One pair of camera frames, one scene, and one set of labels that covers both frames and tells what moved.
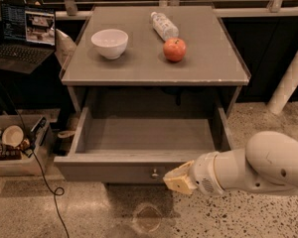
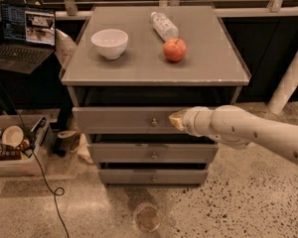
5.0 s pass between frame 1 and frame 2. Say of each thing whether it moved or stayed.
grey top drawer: moved
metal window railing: stayed
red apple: stayed
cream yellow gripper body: moved
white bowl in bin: stayed
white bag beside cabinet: stayed
